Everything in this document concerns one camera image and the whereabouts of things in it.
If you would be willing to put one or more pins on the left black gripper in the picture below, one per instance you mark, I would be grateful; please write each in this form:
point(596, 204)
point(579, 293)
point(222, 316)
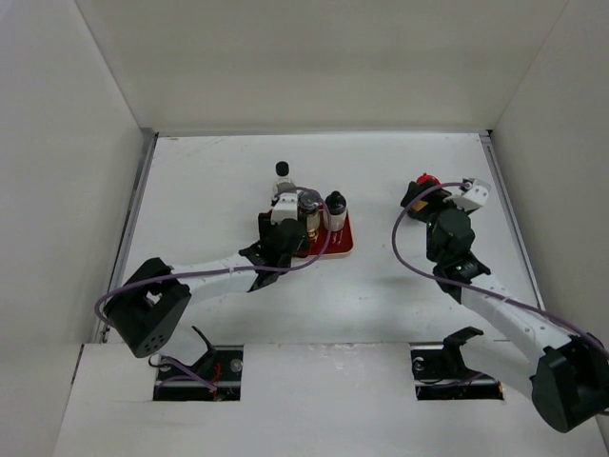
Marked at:
point(266, 226)

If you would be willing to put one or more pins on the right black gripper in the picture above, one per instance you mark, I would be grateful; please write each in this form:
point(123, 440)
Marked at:
point(413, 188)

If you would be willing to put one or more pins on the sauce bottle red cap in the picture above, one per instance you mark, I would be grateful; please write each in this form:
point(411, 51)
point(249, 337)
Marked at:
point(424, 208)

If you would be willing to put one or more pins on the salt grinder jar grey lid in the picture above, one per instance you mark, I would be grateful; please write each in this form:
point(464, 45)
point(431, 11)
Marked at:
point(309, 210)

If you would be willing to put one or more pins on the soy sauce bottle black cap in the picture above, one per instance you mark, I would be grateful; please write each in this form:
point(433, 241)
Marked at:
point(283, 182)

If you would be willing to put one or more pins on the salt jar black knob lid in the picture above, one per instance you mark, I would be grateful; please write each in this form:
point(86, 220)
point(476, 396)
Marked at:
point(335, 211)

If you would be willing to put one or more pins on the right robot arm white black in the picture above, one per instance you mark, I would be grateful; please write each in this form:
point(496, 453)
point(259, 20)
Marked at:
point(560, 368)

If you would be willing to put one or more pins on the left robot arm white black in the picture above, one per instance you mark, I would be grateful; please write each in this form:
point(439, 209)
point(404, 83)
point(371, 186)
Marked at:
point(147, 312)

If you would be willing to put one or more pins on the red tray gold emblem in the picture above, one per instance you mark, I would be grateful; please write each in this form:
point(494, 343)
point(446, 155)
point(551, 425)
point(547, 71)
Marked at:
point(328, 243)

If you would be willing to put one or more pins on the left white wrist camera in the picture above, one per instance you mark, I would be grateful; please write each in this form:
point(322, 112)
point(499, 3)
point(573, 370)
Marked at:
point(285, 208)

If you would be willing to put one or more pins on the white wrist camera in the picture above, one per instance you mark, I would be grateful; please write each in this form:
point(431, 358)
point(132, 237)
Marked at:
point(285, 208)
point(473, 195)

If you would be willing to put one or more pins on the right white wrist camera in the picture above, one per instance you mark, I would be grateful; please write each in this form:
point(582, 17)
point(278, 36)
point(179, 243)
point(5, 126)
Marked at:
point(473, 195)

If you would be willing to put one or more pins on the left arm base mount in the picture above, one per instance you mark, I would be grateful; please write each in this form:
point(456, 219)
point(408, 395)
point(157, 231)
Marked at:
point(217, 377)

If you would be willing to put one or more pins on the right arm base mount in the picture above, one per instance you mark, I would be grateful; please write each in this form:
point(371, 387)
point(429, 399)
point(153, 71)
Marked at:
point(440, 373)

